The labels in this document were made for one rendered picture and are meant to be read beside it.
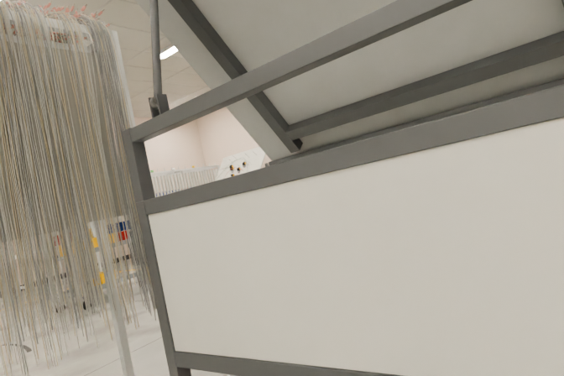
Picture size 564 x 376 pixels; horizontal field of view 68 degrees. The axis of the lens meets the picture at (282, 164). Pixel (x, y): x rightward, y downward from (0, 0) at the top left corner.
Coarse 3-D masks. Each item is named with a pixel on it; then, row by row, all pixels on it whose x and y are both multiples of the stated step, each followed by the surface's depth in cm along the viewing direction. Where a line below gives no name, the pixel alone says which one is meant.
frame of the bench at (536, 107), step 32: (544, 96) 54; (416, 128) 65; (448, 128) 62; (480, 128) 59; (512, 128) 57; (288, 160) 81; (320, 160) 76; (352, 160) 72; (192, 192) 99; (224, 192) 92; (160, 288) 110; (160, 320) 111; (192, 352) 105
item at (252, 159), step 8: (248, 152) 800; (256, 152) 783; (224, 160) 837; (232, 160) 818; (240, 160) 801; (248, 160) 782; (256, 160) 767; (224, 168) 803; (232, 168) 786; (240, 168) 773; (248, 168) 768; (256, 168) 753; (224, 176) 802
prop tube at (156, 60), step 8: (152, 0) 112; (152, 8) 111; (152, 16) 111; (152, 24) 110; (152, 32) 110; (152, 40) 109; (152, 48) 109; (152, 56) 109; (160, 64) 109; (160, 72) 108; (160, 80) 108; (160, 88) 107; (152, 104) 106
